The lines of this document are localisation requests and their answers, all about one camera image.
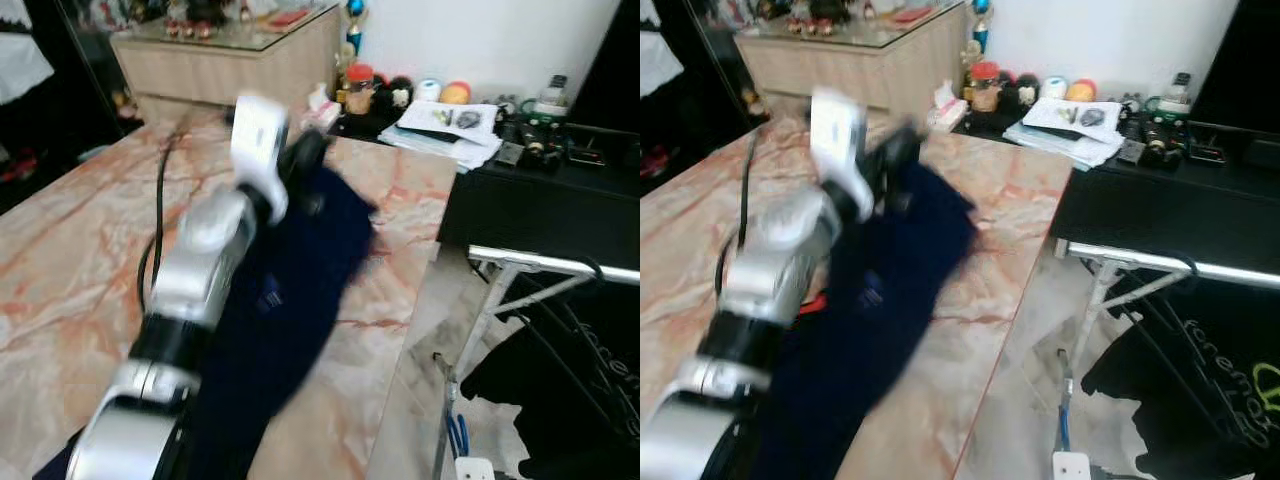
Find navy shirt red collar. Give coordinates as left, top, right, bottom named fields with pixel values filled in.
left=745, top=160, right=979, bottom=480
left=35, top=165, right=379, bottom=480

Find pink white tissue box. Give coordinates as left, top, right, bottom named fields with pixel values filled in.
left=930, top=80, right=969, bottom=133
left=305, top=82, right=343, bottom=131

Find red lid jar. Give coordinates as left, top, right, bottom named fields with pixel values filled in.
left=968, top=62, right=1003, bottom=113
left=343, top=63, right=377, bottom=116

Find light wooden sideboard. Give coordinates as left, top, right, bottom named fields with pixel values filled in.
left=110, top=5, right=343, bottom=126
left=735, top=5, right=969, bottom=126

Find marble folding table red edge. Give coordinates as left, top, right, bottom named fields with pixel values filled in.
left=640, top=115, right=1076, bottom=480
left=0, top=110, right=459, bottom=480

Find white paper stack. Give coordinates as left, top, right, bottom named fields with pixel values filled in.
left=378, top=100, right=503, bottom=173
left=1003, top=97, right=1126, bottom=171

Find blue gold trophy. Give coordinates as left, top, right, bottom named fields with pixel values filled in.
left=968, top=0, right=993, bottom=56
left=343, top=0, right=369, bottom=61

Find black glass display cabinet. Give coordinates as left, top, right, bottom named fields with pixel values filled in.
left=640, top=0, right=761, bottom=196
left=0, top=0, right=141, bottom=211

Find black tape dispenser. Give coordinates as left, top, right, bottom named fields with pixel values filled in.
left=520, top=125, right=561, bottom=169
left=1145, top=122, right=1186, bottom=168

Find white lace piano cover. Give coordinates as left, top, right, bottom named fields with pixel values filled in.
left=640, top=25, right=676, bottom=96
left=0, top=35, right=56, bottom=106

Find black shirt green print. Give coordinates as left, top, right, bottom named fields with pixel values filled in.
left=460, top=280, right=641, bottom=480
left=1080, top=275, right=1280, bottom=480

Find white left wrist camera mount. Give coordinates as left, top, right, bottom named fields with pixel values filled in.
left=230, top=95, right=291, bottom=226
left=810, top=88, right=873, bottom=221

